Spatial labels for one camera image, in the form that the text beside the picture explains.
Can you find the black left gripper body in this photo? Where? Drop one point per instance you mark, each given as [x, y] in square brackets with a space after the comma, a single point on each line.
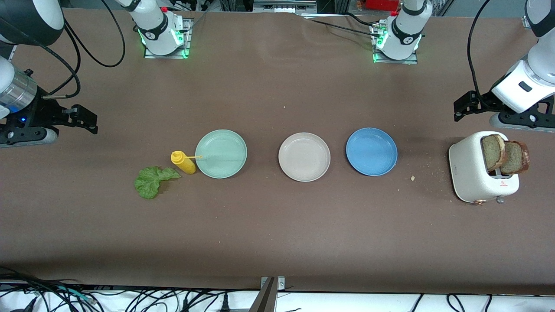
[482, 101]

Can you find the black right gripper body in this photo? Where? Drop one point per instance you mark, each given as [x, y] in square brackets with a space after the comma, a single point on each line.
[40, 113]

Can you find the brown bread slice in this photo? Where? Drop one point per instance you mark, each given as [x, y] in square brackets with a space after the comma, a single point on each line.
[492, 151]
[517, 158]

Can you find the green lettuce leaf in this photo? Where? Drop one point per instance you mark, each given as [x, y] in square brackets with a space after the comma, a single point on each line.
[149, 184]

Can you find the yellow mustard squeeze bottle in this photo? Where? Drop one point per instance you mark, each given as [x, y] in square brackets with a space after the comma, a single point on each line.
[184, 164]

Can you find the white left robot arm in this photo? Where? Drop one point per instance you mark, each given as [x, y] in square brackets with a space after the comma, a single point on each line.
[405, 43]

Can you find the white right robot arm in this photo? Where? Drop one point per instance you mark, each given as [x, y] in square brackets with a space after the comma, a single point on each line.
[164, 26]

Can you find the blue plate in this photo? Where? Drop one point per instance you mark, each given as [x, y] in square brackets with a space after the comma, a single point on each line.
[371, 151]

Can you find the pale green plate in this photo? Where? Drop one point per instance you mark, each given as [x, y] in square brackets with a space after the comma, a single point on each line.
[221, 154]

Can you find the beige plate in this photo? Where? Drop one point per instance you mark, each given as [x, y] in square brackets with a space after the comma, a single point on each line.
[304, 157]

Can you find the white toaster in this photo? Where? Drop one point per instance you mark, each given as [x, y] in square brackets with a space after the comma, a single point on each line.
[470, 169]

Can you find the red box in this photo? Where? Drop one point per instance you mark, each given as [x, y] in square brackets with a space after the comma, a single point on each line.
[381, 4]

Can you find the black equipment rack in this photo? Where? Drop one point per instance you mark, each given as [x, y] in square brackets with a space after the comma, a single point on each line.
[236, 4]

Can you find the grey metal box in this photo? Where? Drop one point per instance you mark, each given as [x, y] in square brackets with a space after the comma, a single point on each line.
[282, 6]

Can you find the black power plug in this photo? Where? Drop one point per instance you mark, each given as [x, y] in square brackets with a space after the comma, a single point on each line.
[225, 303]

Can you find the aluminium frame profile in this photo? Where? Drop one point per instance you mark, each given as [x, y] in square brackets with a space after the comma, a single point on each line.
[526, 22]
[13, 51]

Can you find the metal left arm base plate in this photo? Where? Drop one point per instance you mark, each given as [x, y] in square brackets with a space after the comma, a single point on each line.
[394, 62]

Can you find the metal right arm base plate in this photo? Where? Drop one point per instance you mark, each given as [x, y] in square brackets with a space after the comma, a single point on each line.
[187, 30]

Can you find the silver table edge bracket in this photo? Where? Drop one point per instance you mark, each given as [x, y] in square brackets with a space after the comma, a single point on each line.
[281, 282]

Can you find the dark grey metal post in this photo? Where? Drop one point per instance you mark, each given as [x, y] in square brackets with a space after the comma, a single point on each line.
[265, 301]

